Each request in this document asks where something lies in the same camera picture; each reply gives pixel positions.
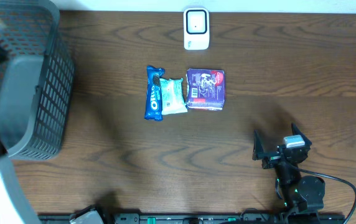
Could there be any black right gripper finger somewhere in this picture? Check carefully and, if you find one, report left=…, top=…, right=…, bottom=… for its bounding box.
left=252, top=130, right=264, bottom=159
left=291, top=123, right=311, bottom=146

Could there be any purple Carefree liner pack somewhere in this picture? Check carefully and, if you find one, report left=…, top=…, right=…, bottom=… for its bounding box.
left=186, top=68, right=225, bottom=111

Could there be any mint green tissue pack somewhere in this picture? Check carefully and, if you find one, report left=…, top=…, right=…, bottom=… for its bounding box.
left=160, top=78, right=187, bottom=115

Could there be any blue Oreo cookie pack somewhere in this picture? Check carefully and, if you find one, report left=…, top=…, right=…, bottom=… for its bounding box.
left=144, top=65, right=165, bottom=121

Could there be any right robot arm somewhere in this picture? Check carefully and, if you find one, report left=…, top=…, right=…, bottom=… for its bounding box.
left=252, top=123, right=325, bottom=223

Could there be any grey plastic mesh basket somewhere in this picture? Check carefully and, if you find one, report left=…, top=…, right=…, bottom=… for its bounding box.
left=0, top=0, right=75, bottom=161

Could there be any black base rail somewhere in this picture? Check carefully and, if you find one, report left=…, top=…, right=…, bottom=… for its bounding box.
left=37, top=212, right=346, bottom=224

